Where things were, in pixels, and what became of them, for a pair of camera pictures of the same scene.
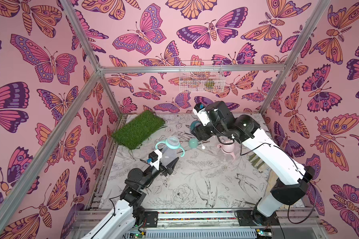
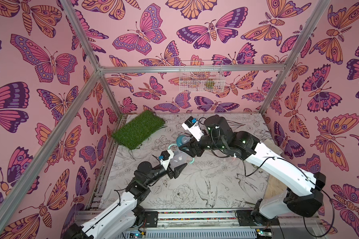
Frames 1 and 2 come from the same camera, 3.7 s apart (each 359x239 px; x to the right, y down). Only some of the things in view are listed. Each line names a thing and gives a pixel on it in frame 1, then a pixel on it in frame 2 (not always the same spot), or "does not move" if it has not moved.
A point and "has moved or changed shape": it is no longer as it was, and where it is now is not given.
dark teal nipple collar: [193, 124] has moved or changed shape
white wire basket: [201, 76] does not move
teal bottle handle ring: [171, 146] to [177, 145]
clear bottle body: [169, 155] has moved or changed shape
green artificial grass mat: [138, 129] does not move
